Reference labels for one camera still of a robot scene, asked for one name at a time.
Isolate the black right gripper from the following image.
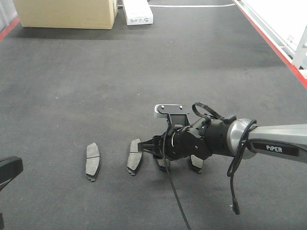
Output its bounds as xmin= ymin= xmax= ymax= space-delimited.
xmin=137 ymin=124 xmax=212 ymax=171

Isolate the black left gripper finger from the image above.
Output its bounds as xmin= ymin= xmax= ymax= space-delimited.
xmin=0 ymin=156 xmax=24 ymax=189

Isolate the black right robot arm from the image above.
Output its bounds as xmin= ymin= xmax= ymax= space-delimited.
xmin=138 ymin=117 xmax=307 ymax=163

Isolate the black conveyor belt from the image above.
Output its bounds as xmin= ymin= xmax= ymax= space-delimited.
xmin=0 ymin=0 xmax=307 ymax=230

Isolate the white machine beside conveyor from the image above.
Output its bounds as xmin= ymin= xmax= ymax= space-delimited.
xmin=240 ymin=0 xmax=307 ymax=70

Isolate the white long box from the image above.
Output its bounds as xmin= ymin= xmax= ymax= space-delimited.
xmin=122 ymin=0 xmax=154 ymax=26

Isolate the cardboard box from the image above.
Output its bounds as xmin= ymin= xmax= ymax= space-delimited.
xmin=13 ymin=0 xmax=118 ymax=30

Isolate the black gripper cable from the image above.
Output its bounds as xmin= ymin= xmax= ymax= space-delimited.
xmin=162 ymin=129 xmax=192 ymax=230

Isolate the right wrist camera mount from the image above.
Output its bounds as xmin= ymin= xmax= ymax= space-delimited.
xmin=154 ymin=104 xmax=191 ymax=133

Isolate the red conveyor frame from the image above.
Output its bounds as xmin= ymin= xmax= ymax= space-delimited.
xmin=0 ymin=0 xmax=302 ymax=95

